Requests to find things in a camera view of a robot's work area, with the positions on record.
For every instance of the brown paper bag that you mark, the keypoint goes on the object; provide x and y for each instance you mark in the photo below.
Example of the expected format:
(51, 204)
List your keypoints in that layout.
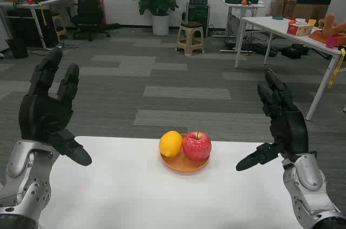
(278, 6)

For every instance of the yellow cup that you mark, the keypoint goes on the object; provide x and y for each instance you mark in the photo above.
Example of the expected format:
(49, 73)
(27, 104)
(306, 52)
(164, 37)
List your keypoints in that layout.
(312, 22)

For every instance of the orange plush toy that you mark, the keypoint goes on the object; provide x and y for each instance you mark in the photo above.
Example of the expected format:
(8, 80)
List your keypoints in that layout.
(329, 25)

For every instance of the large cardboard box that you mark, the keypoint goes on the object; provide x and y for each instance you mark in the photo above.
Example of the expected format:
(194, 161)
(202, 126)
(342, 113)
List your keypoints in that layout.
(311, 10)

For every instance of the small orange fruit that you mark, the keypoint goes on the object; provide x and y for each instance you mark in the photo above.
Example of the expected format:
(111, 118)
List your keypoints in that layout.
(245, 2)

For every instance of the red tissue box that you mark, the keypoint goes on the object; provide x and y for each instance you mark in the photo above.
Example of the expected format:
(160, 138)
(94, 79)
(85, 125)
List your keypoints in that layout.
(298, 29)

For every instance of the black case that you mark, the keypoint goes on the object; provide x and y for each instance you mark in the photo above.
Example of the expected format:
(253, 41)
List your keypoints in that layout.
(294, 50)

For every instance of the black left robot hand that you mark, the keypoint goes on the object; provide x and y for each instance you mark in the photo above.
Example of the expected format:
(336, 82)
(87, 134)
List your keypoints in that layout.
(43, 115)

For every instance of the white office desk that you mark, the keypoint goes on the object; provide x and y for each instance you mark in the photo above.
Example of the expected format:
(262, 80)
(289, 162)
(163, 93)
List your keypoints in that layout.
(35, 6)

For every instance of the black trash bin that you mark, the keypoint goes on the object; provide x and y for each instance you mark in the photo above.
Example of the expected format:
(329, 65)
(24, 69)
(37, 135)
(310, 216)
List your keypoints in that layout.
(16, 48)

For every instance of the teal plate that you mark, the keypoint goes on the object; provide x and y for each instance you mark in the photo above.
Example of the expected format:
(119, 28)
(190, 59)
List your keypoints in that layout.
(278, 17)

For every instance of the orange round plate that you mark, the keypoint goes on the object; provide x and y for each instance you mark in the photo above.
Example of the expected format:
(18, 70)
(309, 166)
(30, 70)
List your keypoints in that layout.
(186, 166)

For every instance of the red apple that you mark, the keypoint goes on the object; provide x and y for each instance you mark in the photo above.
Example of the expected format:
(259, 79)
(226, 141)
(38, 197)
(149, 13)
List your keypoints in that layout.
(197, 146)

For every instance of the beige plastic stool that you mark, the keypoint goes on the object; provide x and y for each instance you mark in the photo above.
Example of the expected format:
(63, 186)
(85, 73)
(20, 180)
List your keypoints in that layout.
(190, 34)

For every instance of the black cabinet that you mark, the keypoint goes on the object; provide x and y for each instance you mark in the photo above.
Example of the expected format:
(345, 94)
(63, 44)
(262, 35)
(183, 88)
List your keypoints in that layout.
(21, 26)

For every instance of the long white table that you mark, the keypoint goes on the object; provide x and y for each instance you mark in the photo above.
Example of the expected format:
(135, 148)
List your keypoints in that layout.
(265, 22)

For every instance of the orange tray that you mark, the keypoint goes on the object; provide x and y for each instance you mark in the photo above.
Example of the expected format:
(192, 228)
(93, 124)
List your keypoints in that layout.
(319, 36)

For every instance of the pink cup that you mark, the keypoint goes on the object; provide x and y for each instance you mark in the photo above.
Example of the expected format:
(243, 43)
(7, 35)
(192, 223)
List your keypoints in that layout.
(332, 42)

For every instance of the black equipment rack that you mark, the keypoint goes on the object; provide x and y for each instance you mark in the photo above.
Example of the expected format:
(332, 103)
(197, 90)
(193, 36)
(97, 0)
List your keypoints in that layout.
(198, 10)

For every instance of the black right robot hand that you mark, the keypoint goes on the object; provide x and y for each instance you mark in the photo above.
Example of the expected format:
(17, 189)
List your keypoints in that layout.
(293, 131)

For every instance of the yellow lemon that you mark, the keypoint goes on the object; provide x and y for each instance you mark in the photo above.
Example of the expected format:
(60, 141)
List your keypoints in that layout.
(170, 144)

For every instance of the yellow measuring tape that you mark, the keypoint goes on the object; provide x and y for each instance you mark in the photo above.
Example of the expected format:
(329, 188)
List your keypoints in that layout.
(42, 14)
(335, 71)

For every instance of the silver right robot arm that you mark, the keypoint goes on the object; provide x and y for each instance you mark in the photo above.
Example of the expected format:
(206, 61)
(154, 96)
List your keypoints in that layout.
(308, 183)

